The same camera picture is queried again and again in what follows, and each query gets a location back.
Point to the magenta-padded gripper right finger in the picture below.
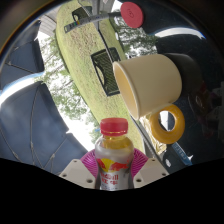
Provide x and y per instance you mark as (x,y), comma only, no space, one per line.
(150,170)

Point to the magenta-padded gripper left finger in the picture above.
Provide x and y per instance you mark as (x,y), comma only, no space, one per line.
(78,171)

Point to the red-capped drink bottle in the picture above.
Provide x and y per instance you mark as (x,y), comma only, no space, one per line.
(113,153)

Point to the yellow foil bag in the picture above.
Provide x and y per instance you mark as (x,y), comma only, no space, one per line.
(155,145)

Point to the wide black plastic chair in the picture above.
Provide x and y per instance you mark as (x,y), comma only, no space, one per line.
(106,71)

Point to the grey building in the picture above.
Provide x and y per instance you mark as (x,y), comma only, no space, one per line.
(51,23)

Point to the grey parasol pole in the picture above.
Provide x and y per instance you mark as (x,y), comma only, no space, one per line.
(90,20)

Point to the flat round red coaster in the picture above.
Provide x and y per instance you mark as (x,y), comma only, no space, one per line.
(132,14)

